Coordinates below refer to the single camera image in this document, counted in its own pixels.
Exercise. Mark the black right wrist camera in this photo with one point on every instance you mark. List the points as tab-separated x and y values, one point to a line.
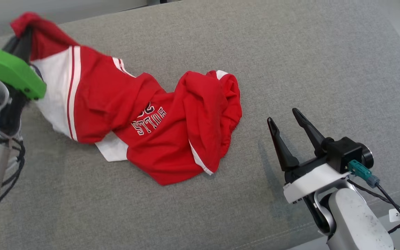
346	152

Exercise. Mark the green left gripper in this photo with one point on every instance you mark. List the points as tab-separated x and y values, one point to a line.
9	67

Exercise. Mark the red and white sports jersey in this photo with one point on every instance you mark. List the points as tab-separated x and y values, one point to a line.
99	97

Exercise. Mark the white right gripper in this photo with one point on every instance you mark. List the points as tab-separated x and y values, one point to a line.
311	182

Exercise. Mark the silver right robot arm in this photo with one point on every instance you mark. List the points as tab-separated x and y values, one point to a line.
356	222

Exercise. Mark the grey fabric sofa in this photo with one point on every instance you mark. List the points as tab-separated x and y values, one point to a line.
290	69

